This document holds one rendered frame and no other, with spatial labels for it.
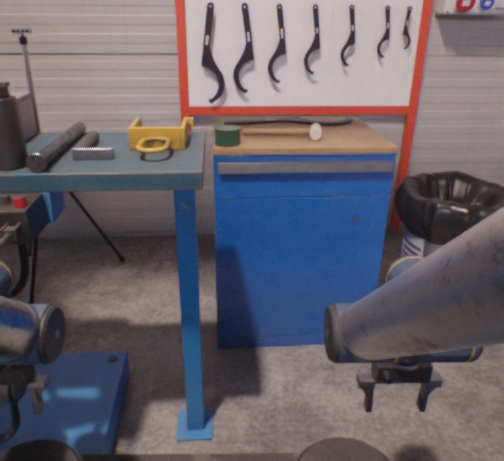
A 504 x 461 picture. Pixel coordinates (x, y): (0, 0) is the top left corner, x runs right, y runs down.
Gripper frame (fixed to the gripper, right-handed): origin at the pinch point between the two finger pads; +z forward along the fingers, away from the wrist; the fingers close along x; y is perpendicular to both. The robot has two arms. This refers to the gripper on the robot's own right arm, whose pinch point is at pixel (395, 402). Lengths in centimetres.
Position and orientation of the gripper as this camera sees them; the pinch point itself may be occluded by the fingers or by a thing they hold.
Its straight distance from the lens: 129.3
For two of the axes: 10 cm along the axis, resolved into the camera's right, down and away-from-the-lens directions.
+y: 0.2, 3.9, -9.2
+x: 10.0, 0.0, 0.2
